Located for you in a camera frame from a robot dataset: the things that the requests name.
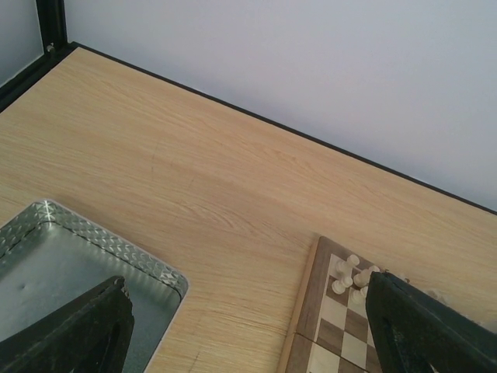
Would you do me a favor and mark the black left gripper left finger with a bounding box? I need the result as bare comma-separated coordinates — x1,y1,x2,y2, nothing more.
1,276,134,372

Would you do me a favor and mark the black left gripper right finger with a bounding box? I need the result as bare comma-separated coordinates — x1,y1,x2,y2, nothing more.
366,272,496,372

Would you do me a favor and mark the wooden chess board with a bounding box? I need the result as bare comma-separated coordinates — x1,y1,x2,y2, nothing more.
277,236,381,372

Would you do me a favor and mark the white pawn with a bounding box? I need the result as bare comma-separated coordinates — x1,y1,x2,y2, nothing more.
349,286,368,305
332,277,353,295

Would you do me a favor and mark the white knight piece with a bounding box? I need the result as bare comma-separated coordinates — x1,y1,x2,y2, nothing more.
353,266,381,288

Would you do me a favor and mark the metal tin lid left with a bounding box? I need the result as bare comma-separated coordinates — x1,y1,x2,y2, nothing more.
1,200,189,372

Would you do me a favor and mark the white rook corner piece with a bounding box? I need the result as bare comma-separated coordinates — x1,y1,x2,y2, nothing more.
335,254,360,277

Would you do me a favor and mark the black enclosure frame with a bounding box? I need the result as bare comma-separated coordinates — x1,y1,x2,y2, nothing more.
0,0,497,214

